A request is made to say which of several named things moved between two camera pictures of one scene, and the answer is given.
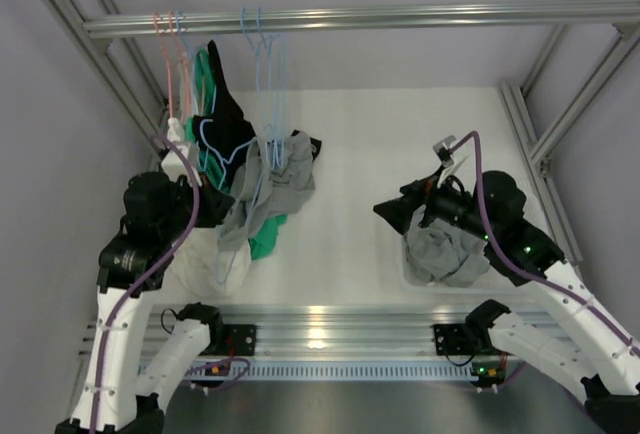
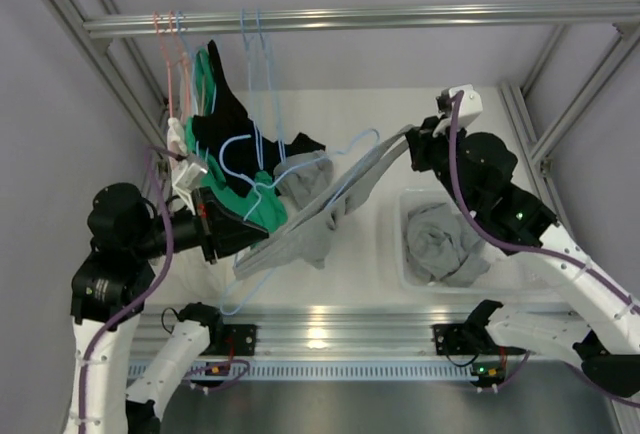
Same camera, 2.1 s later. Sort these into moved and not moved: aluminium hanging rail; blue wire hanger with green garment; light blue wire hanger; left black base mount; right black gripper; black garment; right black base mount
Moved: right black gripper; light blue wire hanger; blue wire hanger with green garment
Not moved: left black base mount; right black base mount; black garment; aluminium hanging rail
